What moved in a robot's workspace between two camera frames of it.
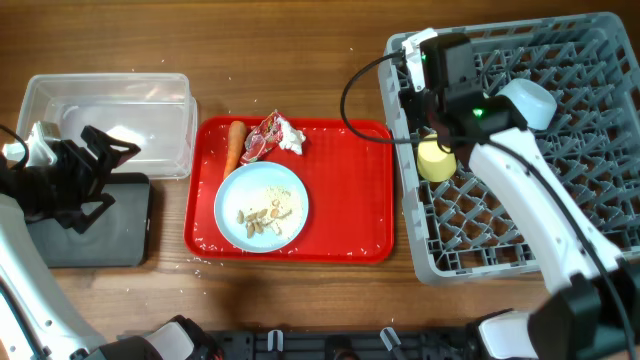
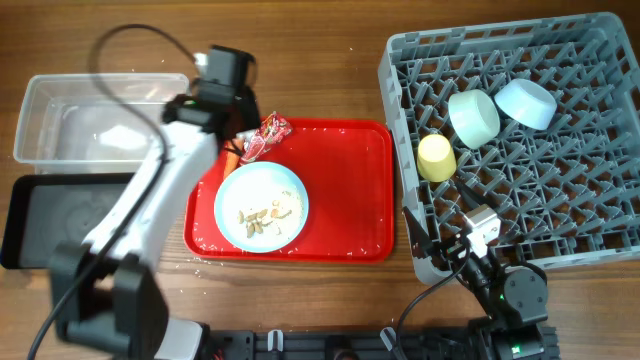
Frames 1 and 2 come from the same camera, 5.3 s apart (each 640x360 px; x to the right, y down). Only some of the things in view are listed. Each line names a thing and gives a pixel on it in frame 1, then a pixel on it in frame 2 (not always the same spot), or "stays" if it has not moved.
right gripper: (417, 98) → (451, 245)
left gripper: (83, 176) → (245, 122)
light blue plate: (261, 207) stays
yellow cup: (434, 164) stays
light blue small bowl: (536, 102) stays
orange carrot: (235, 146) stays
